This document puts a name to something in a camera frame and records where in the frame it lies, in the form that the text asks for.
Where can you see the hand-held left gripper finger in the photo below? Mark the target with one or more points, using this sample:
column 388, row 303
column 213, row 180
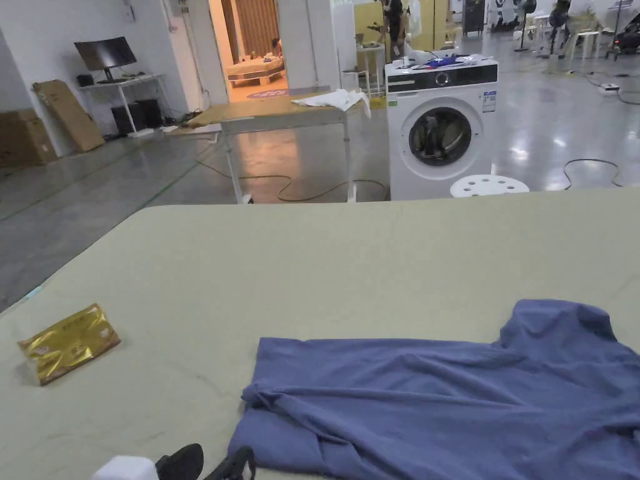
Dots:
column 235, row 467
column 182, row 461

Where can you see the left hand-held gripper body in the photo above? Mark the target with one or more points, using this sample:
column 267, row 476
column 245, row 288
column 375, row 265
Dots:
column 125, row 469

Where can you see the blue shirt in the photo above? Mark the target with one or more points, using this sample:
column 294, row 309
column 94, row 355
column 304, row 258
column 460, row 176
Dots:
column 425, row 400

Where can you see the gold foil packet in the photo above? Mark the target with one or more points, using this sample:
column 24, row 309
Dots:
column 70, row 345

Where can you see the bed with pale green sheet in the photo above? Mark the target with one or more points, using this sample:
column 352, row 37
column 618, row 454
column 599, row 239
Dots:
column 310, row 260

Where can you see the brown carton box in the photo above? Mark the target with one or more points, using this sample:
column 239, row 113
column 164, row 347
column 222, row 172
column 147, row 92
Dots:
column 22, row 137

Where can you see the black computer tower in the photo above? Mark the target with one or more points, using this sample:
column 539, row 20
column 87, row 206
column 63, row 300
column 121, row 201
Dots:
column 135, row 116

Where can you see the flat brown carton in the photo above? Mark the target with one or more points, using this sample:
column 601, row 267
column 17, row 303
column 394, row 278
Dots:
column 70, row 115

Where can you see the white cloth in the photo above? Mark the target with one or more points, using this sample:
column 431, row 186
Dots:
column 332, row 100

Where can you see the white desk with monitor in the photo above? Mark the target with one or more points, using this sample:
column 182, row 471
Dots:
column 120, row 85

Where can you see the white washing machine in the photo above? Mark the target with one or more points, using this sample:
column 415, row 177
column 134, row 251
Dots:
column 440, row 125

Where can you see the standing fan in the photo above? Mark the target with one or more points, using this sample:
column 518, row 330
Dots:
column 524, row 25

